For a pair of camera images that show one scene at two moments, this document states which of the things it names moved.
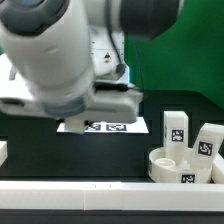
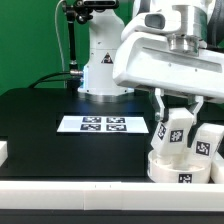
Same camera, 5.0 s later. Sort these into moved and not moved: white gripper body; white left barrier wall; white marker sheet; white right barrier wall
Moved: white gripper body
Not moved: white left barrier wall; white marker sheet; white right barrier wall
